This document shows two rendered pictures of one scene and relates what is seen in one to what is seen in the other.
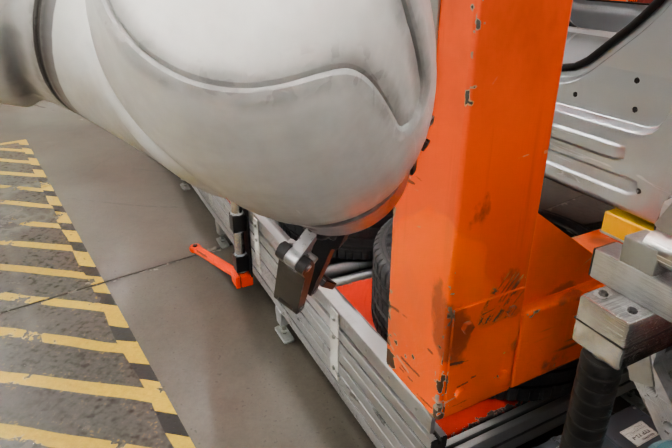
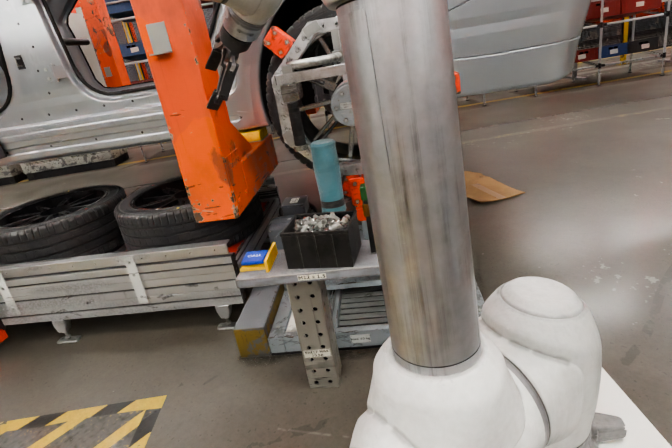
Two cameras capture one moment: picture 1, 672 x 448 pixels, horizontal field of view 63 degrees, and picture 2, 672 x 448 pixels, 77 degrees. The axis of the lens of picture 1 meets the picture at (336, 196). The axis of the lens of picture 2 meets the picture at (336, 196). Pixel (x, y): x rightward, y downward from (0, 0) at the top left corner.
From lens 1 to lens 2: 0.90 m
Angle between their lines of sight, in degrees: 51
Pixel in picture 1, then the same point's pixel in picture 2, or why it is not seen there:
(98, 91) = not seen: outside the picture
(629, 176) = (234, 113)
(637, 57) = not seen: hidden behind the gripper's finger
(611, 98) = not seen: hidden behind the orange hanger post
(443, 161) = (194, 93)
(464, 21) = (182, 31)
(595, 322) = (287, 90)
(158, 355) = not seen: outside the picture
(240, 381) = (68, 372)
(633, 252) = (285, 69)
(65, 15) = not seen: outside the picture
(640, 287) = (291, 77)
